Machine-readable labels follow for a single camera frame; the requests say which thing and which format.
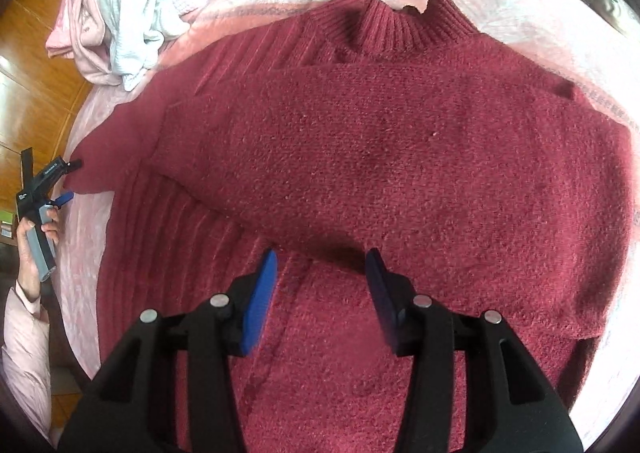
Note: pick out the pale pink garment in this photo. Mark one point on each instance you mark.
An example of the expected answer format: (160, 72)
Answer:
(80, 34)

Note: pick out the pink patterned bed blanket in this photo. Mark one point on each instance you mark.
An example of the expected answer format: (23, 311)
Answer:
(562, 35)

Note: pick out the dark red knit sweater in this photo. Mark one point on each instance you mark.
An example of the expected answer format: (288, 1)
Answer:
(489, 181)

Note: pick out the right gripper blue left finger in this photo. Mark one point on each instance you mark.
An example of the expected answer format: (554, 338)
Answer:
(259, 302)

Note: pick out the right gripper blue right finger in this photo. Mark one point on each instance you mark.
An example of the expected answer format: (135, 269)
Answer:
(388, 291)

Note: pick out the pink left sleeve forearm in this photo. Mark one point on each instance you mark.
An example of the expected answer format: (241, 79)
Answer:
(25, 363)

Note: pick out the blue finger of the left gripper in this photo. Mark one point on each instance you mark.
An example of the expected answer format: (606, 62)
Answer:
(63, 199)

